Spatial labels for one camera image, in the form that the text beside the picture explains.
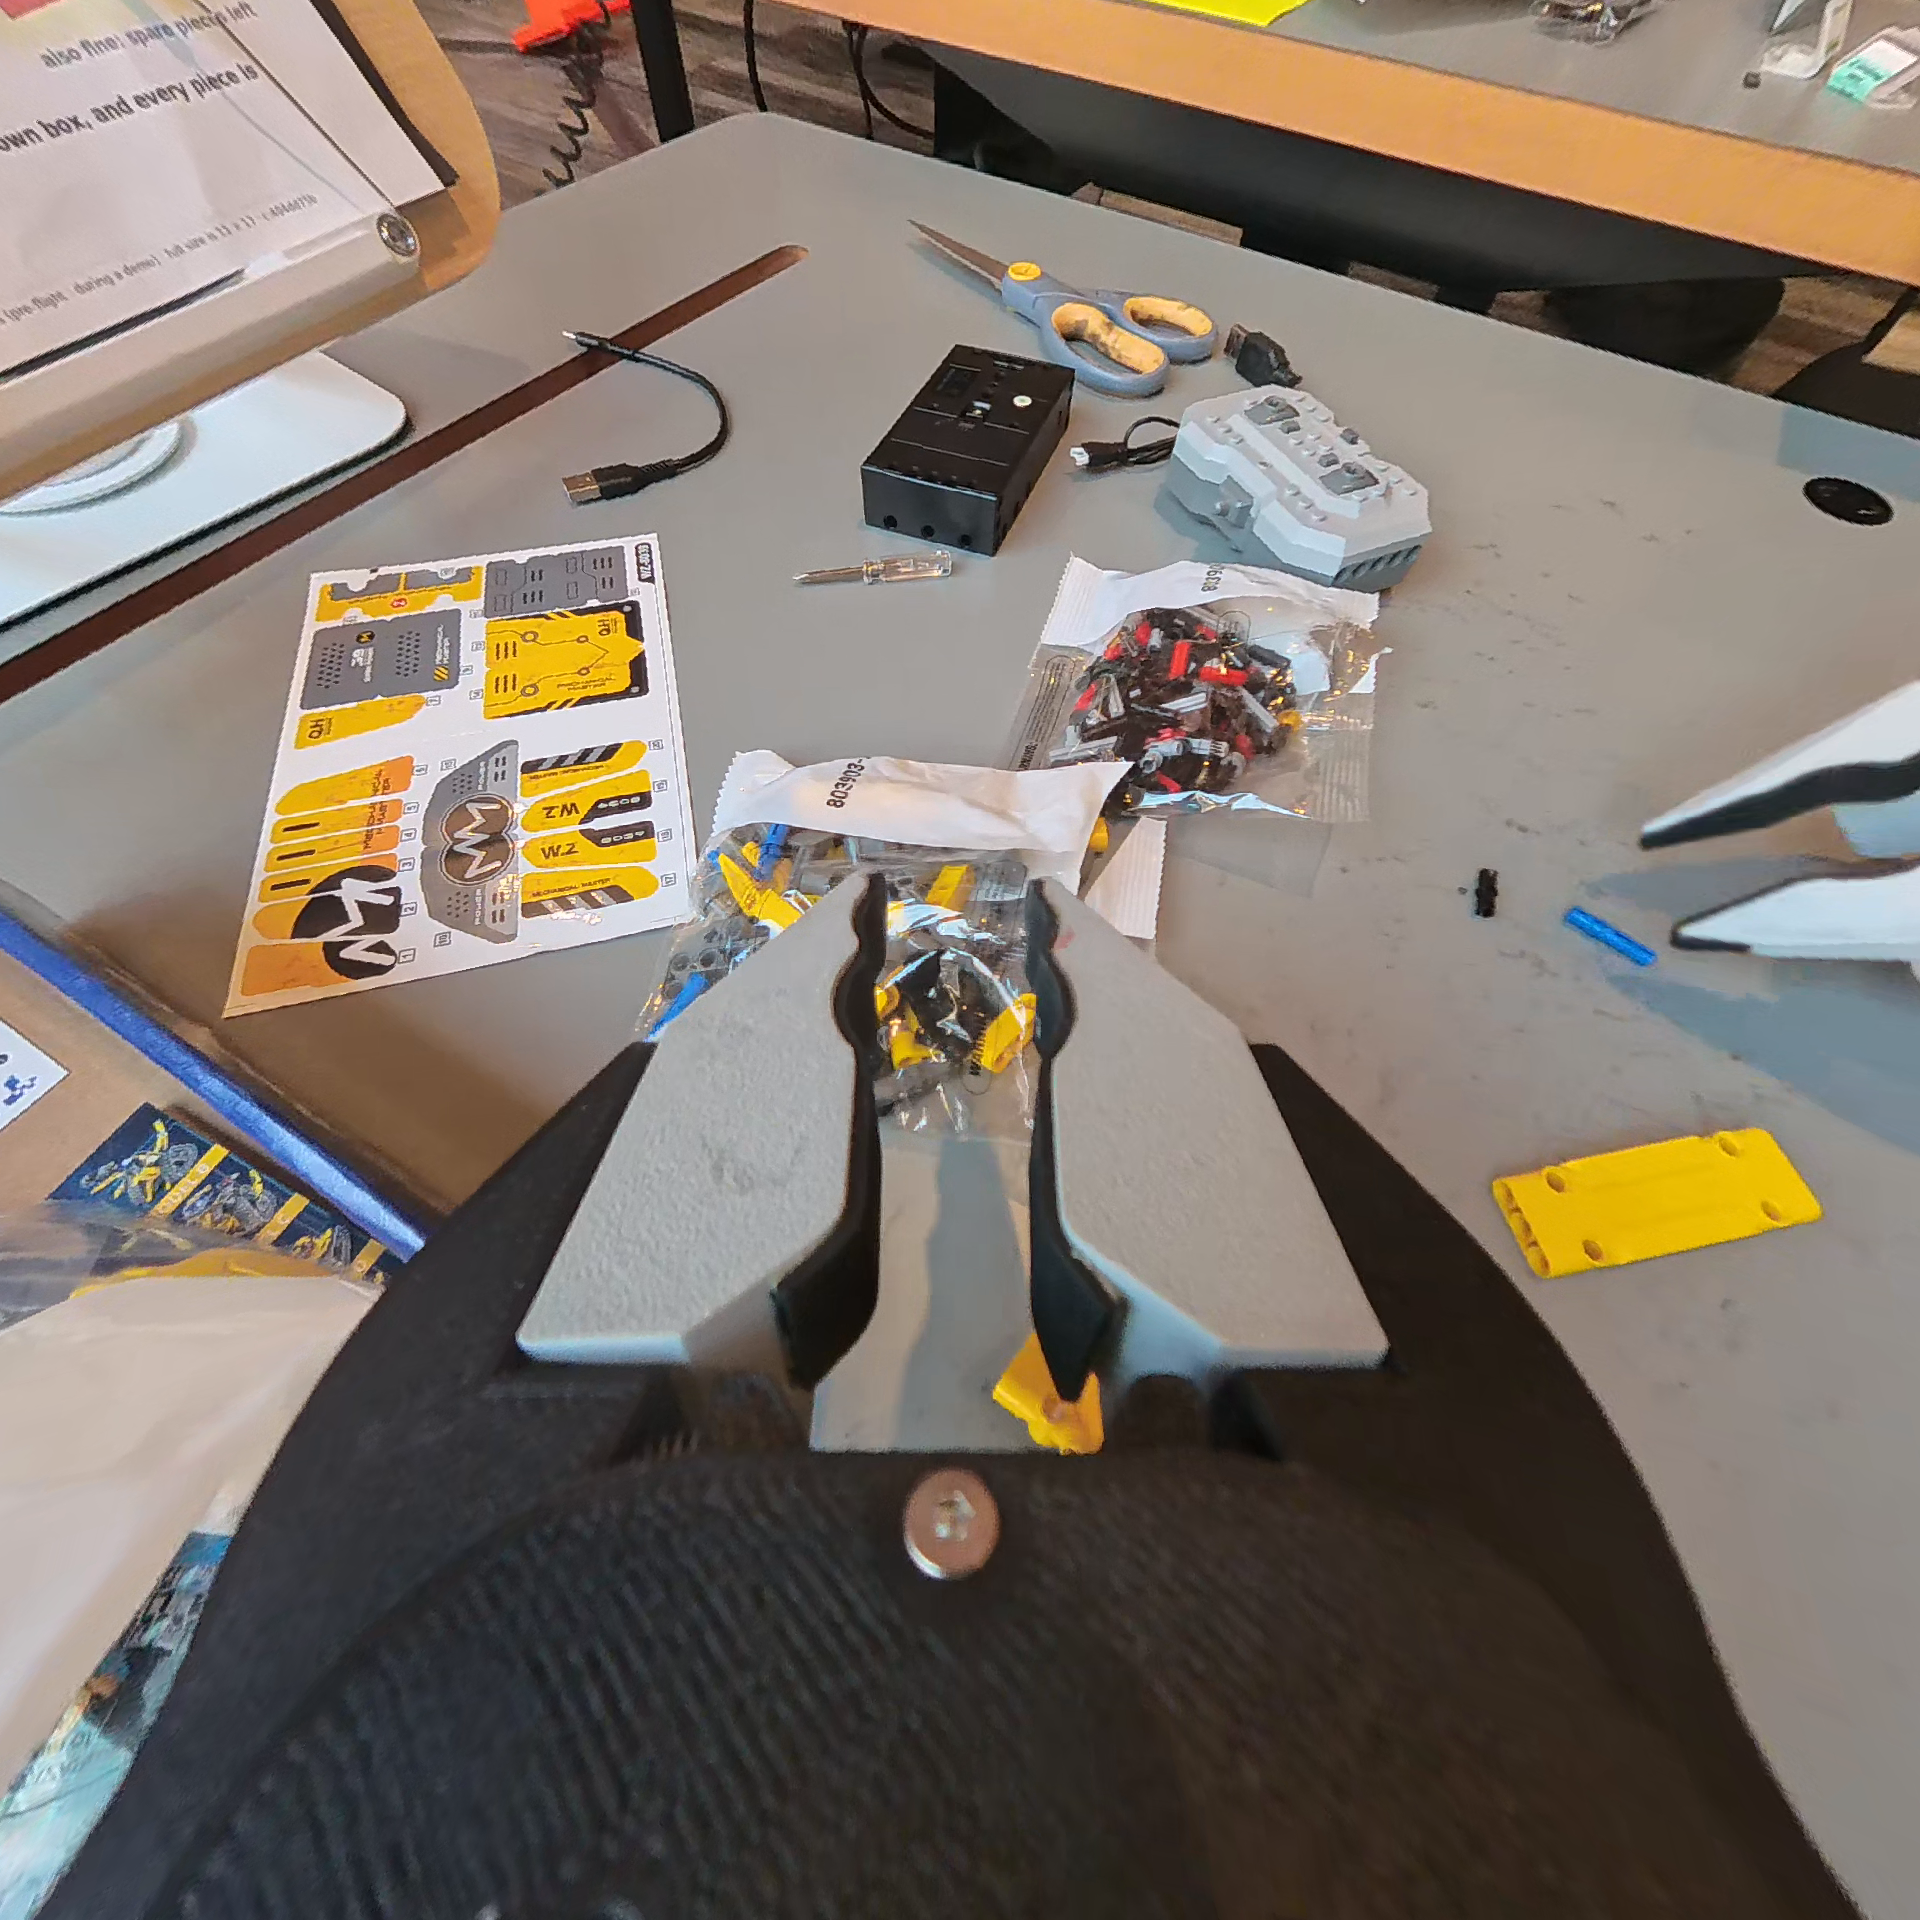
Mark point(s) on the yellow grey sticker sheet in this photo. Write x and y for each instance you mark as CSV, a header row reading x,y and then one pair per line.
x,y
450,780

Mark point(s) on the black pin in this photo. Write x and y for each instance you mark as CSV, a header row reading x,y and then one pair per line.
x,y
1484,892

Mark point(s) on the black battery box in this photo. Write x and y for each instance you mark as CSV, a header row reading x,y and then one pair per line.
x,y
960,450

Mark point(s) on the blue pin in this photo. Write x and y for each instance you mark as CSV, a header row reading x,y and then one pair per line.
x,y
1609,936

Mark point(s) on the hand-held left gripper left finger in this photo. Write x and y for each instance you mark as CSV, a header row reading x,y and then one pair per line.
x,y
705,1170

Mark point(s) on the wooden display board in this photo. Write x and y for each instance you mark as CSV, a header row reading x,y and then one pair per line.
x,y
450,195

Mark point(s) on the bag of black red pins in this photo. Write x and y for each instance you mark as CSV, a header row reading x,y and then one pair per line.
x,y
1200,691

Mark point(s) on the bag of yellow bricks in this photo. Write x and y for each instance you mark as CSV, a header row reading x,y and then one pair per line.
x,y
931,819

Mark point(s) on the yellow grey brick assembly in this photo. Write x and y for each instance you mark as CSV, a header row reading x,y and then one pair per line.
x,y
1043,1402

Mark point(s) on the blue robot kit box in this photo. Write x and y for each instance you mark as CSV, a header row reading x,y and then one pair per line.
x,y
225,1096

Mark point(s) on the printed instruction sheet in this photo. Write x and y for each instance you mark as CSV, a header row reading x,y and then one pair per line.
x,y
150,165

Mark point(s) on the grey desk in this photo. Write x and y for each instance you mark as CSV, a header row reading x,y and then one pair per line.
x,y
1500,598

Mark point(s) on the yellow panel brick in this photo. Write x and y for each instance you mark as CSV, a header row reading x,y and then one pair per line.
x,y
1650,1201

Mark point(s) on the grey hub brick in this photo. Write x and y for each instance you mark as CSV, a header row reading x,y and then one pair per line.
x,y
1289,481

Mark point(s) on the heap of clear part bags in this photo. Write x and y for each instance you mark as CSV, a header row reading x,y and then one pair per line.
x,y
135,1425

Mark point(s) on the yellow sticky note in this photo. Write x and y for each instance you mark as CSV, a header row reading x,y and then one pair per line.
x,y
1244,10

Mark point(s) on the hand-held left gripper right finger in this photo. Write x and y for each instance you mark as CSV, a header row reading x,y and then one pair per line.
x,y
1200,1185

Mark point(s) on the grey yellow scissors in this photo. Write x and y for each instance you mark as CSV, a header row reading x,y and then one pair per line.
x,y
1096,323

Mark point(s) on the silver stand base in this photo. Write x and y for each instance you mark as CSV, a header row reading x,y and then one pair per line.
x,y
225,464

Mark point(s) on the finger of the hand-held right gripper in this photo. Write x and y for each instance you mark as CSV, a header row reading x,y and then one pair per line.
x,y
1830,915
1830,773

